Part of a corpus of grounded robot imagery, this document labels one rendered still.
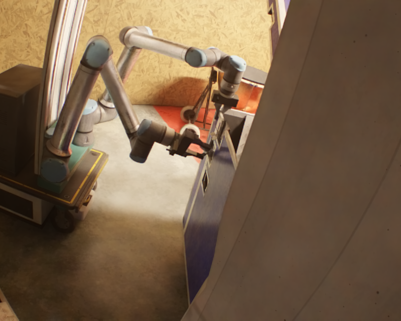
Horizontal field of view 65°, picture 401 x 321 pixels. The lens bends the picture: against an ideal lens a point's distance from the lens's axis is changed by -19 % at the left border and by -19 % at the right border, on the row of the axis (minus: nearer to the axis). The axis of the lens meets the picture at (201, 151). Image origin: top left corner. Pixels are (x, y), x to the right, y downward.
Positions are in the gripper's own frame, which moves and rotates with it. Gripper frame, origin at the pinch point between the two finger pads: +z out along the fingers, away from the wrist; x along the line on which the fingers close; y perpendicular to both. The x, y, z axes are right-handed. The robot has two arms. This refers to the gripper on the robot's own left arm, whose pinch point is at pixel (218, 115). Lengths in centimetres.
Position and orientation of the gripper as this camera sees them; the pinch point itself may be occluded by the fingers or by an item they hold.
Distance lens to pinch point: 195.4
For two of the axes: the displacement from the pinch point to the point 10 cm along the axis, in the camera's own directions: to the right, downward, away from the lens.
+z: -2.7, 7.7, 5.8
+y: 0.4, 6.1, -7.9
